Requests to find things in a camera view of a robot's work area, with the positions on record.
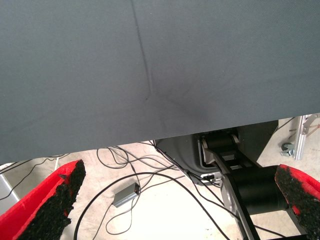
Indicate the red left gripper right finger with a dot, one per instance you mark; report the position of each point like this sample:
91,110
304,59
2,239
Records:
305,197

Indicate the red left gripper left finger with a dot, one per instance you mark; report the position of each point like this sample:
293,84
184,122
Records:
37,207

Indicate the grey metal table leg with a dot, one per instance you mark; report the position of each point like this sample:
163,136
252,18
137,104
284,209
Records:
7,192

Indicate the grey caster wheel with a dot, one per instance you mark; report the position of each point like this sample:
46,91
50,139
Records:
287,150

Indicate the small grey hub box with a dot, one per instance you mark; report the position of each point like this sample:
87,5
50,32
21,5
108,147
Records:
125,196

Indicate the dark grey table cloth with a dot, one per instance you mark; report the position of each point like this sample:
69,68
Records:
125,75

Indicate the black robot torso frame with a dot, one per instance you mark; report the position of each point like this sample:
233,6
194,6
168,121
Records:
250,190

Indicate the aluminium frame profile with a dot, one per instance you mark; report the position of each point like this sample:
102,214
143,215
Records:
301,140

